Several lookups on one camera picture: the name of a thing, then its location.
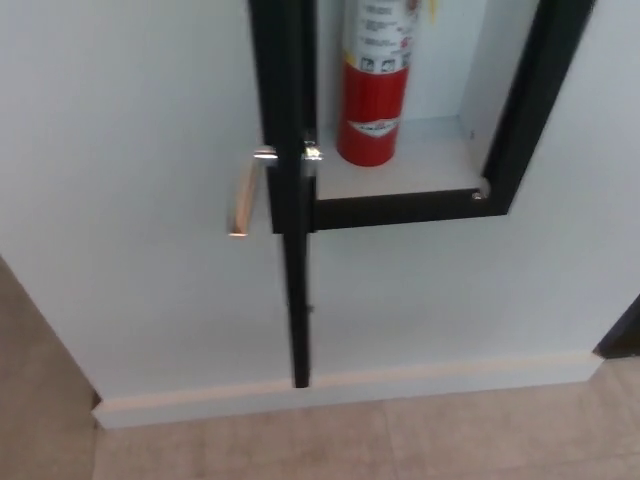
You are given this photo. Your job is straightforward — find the black fire extinguisher cabinet door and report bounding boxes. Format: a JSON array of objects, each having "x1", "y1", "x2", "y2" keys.
[{"x1": 248, "y1": 0, "x2": 320, "y2": 390}]

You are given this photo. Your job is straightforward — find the black doorway frame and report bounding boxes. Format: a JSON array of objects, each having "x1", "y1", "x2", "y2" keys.
[{"x1": 593, "y1": 293, "x2": 640, "y2": 361}]

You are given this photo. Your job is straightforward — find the white baseboard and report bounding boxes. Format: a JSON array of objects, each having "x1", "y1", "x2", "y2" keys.
[{"x1": 90, "y1": 349, "x2": 605, "y2": 431}]

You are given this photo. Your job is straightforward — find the chrome door handle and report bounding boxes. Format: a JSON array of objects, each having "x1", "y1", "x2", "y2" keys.
[{"x1": 226, "y1": 144, "x2": 279, "y2": 239}]

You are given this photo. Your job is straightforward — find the red fire extinguisher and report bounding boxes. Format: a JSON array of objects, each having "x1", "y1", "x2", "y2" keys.
[{"x1": 335, "y1": 0, "x2": 420, "y2": 167}]

